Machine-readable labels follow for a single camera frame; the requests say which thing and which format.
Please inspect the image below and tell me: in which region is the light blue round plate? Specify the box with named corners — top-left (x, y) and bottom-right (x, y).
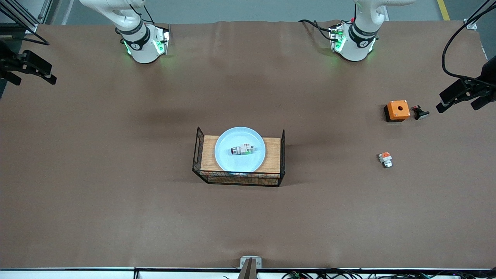
top-left (214, 127), bottom-right (266, 173)

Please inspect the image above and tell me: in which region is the black push button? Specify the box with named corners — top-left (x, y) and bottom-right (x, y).
top-left (411, 105), bottom-right (431, 121)

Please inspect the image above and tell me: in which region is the brown table cover sheet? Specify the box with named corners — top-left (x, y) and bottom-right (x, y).
top-left (0, 19), bottom-right (496, 270)

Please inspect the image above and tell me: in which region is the wooden board lid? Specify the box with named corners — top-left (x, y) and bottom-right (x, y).
top-left (200, 135), bottom-right (281, 174)

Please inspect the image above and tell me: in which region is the aluminium frame post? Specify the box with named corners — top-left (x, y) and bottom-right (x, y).
top-left (37, 0), bottom-right (62, 24)
top-left (0, 0), bottom-right (40, 34)
top-left (463, 0), bottom-right (496, 31)

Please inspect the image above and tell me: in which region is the orange button enclosure box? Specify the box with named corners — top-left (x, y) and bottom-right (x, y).
top-left (384, 100), bottom-right (411, 123)

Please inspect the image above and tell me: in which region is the black arm base cable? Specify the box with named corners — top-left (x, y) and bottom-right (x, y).
top-left (298, 19), bottom-right (336, 42)

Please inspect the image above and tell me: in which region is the black cable bundle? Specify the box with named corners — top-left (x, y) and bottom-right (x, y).
top-left (281, 269), bottom-right (496, 279)

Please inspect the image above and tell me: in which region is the black wire basket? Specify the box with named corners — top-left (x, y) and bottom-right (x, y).
top-left (192, 127), bottom-right (286, 188)

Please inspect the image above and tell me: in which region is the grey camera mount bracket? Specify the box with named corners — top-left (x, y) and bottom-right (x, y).
top-left (240, 256), bottom-right (262, 269)

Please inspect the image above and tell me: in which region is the grey camera pole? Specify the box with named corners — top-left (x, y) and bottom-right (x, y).
top-left (237, 259), bottom-right (258, 279)

